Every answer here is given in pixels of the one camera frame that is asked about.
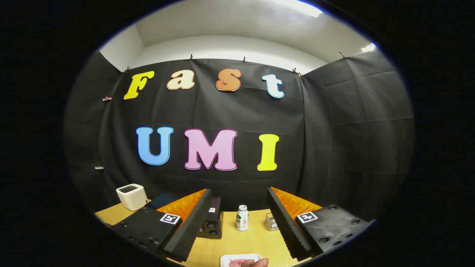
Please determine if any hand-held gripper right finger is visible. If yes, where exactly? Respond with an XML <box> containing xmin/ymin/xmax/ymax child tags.
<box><xmin>267</xmin><ymin>187</ymin><xmax>375</xmax><ymax>261</ymax></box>

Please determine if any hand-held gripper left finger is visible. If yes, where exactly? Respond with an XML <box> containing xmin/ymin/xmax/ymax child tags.
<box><xmin>111</xmin><ymin>188</ymin><xmax>213</xmax><ymax>262</ymax></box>

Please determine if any black toaster oven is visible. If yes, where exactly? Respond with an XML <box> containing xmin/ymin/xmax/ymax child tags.
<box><xmin>145</xmin><ymin>192</ymin><xmax>224</xmax><ymax>239</ymax></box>

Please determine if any white square plate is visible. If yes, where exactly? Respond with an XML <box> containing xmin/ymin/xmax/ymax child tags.
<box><xmin>220</xmin><ymin>254</ymin><xmax>262</xmax><ymax>267</ymax></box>

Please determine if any cream pop-up toaster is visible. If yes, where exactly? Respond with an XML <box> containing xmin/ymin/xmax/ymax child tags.
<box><xmin>116</xmin><ymin>184</ymin><xmax>148</xmax><ymax>211</ymax></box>

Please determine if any white bottle green label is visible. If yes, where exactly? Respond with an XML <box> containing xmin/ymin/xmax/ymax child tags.
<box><xmin>236</xmin><ymin>205</ymin><xmax>249</xmax><ymax>231</ymax></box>

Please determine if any black backdrop cloth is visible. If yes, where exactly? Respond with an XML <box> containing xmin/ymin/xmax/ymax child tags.
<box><xmin>64</xmin><ymin>50</ymin><xmax>415</xmax><ymax>223</ymax></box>

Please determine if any wire mesh basket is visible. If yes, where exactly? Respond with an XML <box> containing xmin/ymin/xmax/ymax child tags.
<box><xmin>265</xmin><ymin>212</ymin><xmax>279</xmax><ymax>231</ymax></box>

